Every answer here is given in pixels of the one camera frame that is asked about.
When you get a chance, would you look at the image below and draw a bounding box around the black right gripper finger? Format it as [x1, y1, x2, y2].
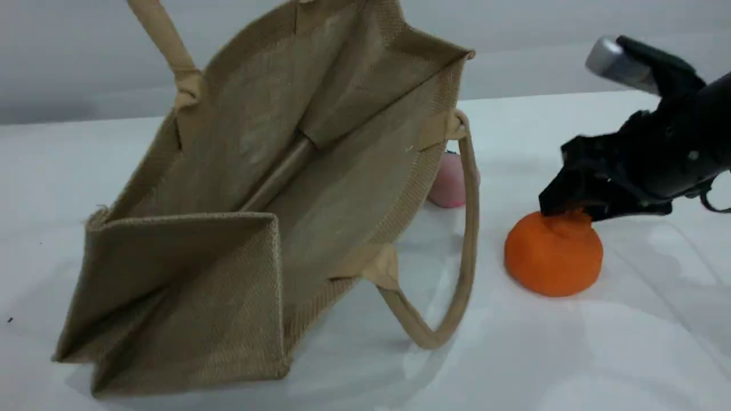
[539, 166, 600, 217]
[587, 195, 674, 223]

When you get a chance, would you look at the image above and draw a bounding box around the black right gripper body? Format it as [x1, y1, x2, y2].
[561, 108, 712, 207]

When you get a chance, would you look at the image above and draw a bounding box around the orange plush fruit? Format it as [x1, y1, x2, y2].
[504, 207, 604, 298]

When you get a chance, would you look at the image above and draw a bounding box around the pink plush peach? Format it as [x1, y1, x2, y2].
[428, 151, 481, 209]

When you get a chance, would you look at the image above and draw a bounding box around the brown jute tote bag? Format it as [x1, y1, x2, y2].
[51, 0, 480, 398]

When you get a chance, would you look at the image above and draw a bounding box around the silver camera with black mount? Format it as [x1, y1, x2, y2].
[585, 35, 707, 98]

